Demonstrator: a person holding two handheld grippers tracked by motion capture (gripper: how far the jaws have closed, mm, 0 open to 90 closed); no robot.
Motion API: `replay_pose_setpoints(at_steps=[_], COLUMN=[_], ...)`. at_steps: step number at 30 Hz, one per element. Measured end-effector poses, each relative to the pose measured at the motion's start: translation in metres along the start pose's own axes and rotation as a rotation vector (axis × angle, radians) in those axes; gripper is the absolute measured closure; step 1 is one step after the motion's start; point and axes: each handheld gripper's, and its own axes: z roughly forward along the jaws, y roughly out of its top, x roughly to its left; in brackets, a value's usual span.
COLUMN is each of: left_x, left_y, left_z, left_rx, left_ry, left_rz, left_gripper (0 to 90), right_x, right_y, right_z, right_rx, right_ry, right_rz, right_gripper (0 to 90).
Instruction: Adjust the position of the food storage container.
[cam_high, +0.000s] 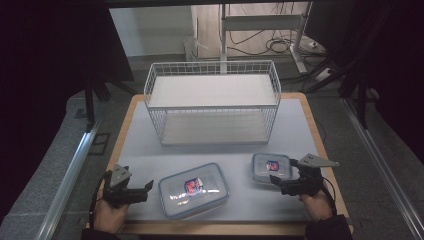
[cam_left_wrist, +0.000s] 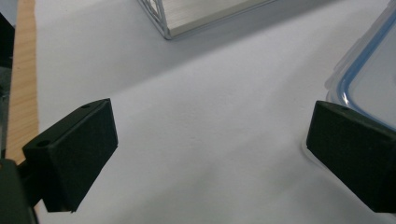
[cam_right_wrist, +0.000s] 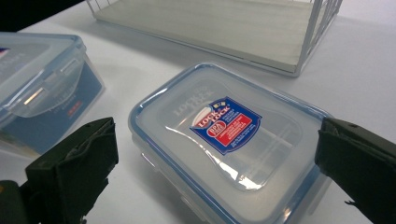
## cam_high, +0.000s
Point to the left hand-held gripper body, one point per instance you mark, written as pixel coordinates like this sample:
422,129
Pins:
120,195

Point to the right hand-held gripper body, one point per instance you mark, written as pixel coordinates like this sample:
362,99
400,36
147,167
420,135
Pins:
305,181

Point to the small clear food container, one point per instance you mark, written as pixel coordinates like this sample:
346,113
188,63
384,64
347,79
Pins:
271,167

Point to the large clear food container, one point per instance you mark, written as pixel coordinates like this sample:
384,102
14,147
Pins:
194,190

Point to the person's left hand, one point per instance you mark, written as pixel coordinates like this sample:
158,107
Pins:
108,216

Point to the person's right hand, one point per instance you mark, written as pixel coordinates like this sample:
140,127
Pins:
316,205

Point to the grey table mat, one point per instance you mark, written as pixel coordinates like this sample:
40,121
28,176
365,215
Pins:
233,156

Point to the black tripod stand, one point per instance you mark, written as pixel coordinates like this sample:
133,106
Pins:
361,100
89,100

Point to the white power strip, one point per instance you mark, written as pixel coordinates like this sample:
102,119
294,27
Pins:
323,74

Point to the white metal stand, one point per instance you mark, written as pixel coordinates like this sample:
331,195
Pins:
260,22

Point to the aluminium rail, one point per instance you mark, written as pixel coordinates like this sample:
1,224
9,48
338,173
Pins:
70,180
380,160

